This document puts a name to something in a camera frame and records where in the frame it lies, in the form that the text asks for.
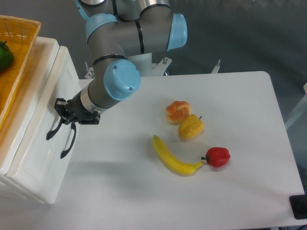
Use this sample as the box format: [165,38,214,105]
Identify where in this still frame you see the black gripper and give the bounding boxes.
[54,94,100,125]

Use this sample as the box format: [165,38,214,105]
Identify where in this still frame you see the white drawer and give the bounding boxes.
[6,46,81,204]

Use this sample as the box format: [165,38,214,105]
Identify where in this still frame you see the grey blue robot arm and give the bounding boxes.
[54,0,188,125]

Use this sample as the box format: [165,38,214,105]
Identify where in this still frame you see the white drawer cabinet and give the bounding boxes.
[0,36,60,204]

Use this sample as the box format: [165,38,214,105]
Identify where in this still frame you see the green bell pepper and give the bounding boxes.
[0,41,14,71]

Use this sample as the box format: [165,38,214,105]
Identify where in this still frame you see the yellow woven basket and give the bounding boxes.
[0,15,41,126]

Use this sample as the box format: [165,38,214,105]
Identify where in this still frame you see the round bread roll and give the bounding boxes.
[165,101,191,125]

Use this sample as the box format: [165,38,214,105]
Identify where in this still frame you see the yellow bell pepper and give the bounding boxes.
[178,114,204,140]

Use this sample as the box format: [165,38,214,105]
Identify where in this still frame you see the yellow banana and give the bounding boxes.
[152,135,203,176]

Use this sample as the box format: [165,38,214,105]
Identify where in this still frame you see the red bell pepper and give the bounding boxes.
[201,147,231,168]

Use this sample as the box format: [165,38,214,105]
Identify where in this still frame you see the black device at edge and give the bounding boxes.
[289,195,307,219]

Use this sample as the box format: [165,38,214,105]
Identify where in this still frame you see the lower drawer black handle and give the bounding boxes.
[60,123,77,159]

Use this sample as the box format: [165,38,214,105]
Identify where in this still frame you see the white frame at right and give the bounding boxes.
[284,83,307,130]

